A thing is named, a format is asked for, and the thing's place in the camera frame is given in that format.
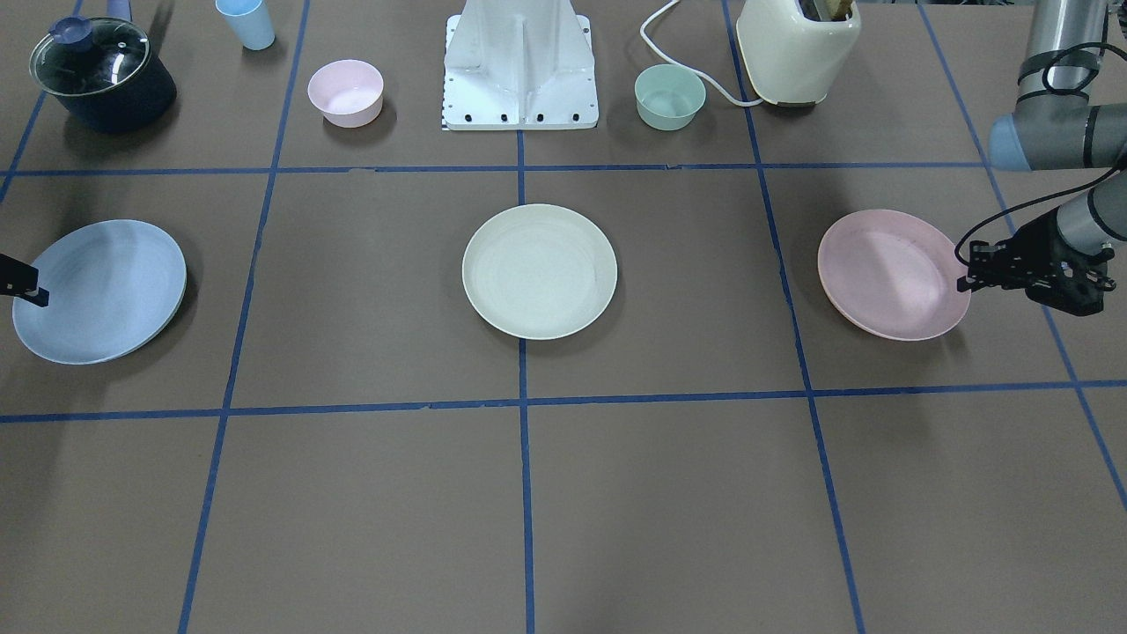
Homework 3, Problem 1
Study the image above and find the blue plate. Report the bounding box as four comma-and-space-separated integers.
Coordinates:
12, 218, 187, 365

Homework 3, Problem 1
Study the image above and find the dark blue lidded pot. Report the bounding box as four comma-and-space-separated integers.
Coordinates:
28, 1, 178, 134

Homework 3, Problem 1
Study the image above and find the green bowl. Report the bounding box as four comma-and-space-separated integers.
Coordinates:
633, 64, 707, 132

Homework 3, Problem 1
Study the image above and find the light blue cup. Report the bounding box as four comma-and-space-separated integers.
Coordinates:
215, 0, 276, 51

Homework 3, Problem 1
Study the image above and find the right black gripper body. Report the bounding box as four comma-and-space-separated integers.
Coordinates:
0, 255, 39, 296

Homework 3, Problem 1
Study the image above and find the white toaster cable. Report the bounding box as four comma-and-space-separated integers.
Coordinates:
639, 0, 763, 108

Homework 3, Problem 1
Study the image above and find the pink bowl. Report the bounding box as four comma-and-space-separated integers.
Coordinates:
307, 59, 384, 130

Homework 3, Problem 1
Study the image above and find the pink plate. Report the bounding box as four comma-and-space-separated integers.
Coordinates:
817, 209, 971, 342

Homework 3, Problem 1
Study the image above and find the cream plate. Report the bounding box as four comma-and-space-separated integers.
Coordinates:
461, 203, 619, 341

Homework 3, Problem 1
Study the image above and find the cream toaster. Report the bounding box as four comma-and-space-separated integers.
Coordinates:
735, 1, 863, 107

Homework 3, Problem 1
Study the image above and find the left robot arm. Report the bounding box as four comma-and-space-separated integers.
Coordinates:
955, 1, 1126, 316

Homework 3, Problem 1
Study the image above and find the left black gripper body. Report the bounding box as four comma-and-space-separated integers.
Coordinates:
969, 209, 1116, 316

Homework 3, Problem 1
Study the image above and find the white camera mast base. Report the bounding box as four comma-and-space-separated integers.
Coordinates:
440, 1, 600, 131

